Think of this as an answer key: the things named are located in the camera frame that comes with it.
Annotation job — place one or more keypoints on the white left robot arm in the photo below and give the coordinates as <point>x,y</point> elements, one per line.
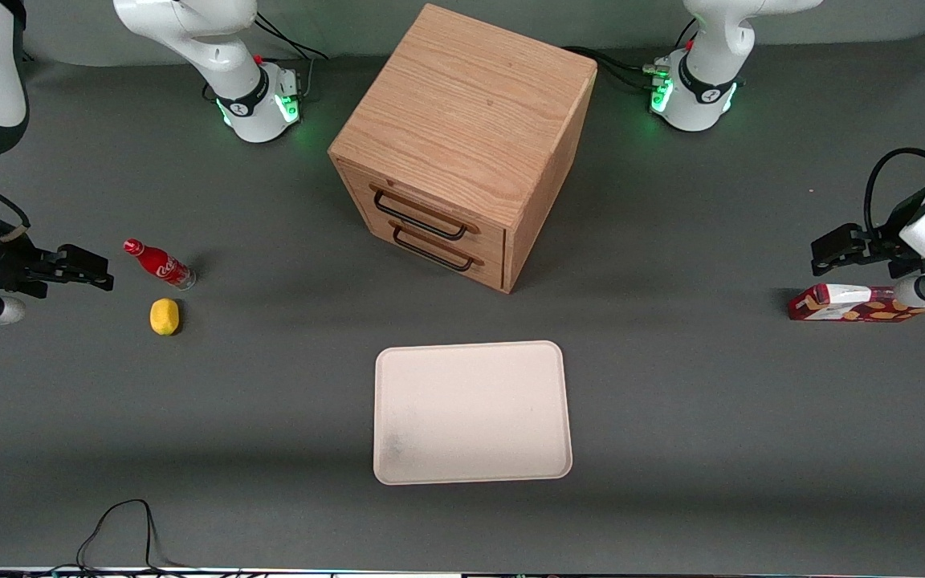
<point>703,104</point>

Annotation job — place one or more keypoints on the red snack box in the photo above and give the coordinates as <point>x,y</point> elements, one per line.
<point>832,309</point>

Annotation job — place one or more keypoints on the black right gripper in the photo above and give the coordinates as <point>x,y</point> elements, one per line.
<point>5,265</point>

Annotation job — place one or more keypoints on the red coke bottle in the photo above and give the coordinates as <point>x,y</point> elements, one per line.
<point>159,265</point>

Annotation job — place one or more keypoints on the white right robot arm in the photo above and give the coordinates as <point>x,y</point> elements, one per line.
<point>250,108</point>

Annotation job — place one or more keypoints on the yellow lemon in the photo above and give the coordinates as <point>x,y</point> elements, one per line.
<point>164,316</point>

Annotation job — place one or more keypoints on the beige plastic tray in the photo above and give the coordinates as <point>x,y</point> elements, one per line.
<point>470,413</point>

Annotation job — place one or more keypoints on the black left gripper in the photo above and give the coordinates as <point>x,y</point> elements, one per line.
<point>885,243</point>

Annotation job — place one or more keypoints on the wooden drawer cabinet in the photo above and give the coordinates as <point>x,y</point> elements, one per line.
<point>462,120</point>

